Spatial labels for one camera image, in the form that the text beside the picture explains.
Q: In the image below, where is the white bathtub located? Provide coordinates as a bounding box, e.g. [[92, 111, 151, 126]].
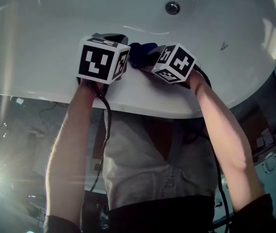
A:
[[0, 0, 276, 120]]

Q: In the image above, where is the chrome bathtub drain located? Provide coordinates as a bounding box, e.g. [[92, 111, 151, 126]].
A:
[[165, 0, 181, 16]]

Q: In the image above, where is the blue cloth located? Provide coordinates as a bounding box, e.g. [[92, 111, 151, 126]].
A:
[[127, 42, 160, 68]]

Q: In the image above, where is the person's right forearm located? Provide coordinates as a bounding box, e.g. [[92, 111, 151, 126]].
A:
[[188, 69, 267, 215]]

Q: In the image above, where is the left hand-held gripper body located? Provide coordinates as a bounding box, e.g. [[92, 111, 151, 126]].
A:
[[76, 35, 131, 97]]

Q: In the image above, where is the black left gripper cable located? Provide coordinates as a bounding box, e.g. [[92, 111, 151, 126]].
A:
[[88, 81, 112, 193]]

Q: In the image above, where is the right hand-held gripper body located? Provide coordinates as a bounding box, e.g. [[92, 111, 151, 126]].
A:
[[151, 42, 202, 85]]

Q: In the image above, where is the person's left forearm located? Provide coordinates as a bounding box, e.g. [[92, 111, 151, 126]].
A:
[[44, 79, 106, 219]]

